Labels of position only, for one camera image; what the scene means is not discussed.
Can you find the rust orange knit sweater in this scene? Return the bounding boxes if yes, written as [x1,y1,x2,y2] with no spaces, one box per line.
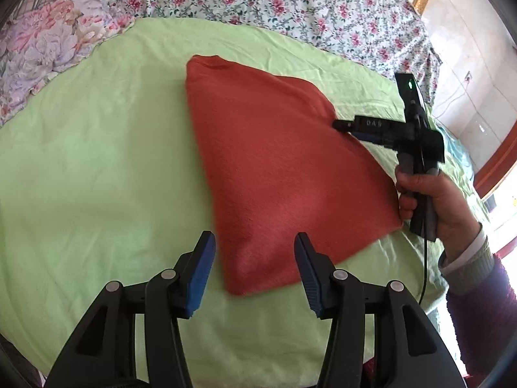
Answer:
[186,55,402,295]

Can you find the person right forearm maroon sleeve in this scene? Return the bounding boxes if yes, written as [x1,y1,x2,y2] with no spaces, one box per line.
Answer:
[438,230,516,387]

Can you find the person right hand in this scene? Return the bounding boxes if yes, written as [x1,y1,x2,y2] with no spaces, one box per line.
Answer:
[395,166,481,263]

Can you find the white floral quilt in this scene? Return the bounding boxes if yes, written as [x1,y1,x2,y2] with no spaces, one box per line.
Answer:
[117,0,442,104]

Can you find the light green bed sheet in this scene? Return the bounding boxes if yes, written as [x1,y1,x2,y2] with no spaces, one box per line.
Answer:
[0,16,492,388]

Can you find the pink purple floral pillow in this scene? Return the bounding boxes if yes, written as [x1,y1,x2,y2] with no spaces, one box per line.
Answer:
[1,0,135,124]

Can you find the wooden door frame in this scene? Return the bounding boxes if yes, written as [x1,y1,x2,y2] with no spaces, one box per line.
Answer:
[474,122,517,199]

